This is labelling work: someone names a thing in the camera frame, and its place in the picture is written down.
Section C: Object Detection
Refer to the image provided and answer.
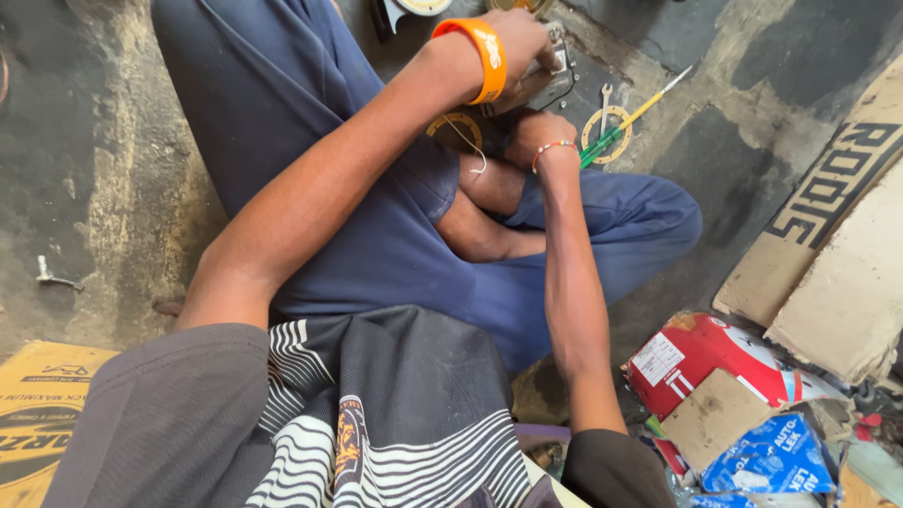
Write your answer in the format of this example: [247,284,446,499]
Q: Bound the white cord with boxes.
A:
[442,114,489,175]

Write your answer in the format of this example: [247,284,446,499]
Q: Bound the dark grey metal machine part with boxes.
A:
[481,21,581,119]

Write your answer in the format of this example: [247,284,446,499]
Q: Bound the orange rubber wristband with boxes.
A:
[431,17,508,106]

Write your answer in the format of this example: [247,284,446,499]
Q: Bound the yellow round paper gasket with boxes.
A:
[425,112,485,153]
[580,105,634,166]

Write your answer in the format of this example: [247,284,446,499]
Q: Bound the small brown cardboard piece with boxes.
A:
[660,367,782,474]

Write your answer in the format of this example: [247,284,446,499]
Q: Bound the person's bare legs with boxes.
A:
[432,151,550,265]

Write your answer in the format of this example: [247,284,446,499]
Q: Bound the blue white plastic packet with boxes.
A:
[700,412,838,495]

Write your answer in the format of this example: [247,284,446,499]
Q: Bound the red white crumpled carton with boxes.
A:
[621,311,849,422]

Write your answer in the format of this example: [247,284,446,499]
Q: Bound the person's left hand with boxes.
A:
[485,8,565,115]

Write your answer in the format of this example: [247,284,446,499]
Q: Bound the green yellow handled screwdriver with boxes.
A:
[578,65,694,171]

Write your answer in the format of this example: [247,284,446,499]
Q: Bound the heap of litter and scraps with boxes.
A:
[638,381,903,508]

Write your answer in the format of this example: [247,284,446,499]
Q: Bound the colourful bead bracelet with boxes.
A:
[531,139,578,175]

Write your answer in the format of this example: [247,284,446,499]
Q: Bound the person's right hand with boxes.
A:
[504,109,579,171]

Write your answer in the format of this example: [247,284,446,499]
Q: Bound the yellow printed cardboard box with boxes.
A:
[0,340,122,508]

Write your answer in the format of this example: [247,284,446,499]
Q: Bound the white round disc part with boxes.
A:
[370,0,454,35]

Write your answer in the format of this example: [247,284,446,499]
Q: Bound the small metal bolt piece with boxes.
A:
[35,254,86,293]

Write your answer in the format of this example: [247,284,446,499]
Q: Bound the brown cardboard with black print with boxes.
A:
[711,52,903,330]

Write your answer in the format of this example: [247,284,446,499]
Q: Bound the brass round disc part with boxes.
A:
[484,0,556,20]

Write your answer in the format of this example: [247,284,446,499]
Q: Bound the grey striped shirt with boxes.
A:
[41,305,678,508]

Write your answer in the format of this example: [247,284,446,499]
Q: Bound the dark blue shorts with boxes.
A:
[150,0,704,375]

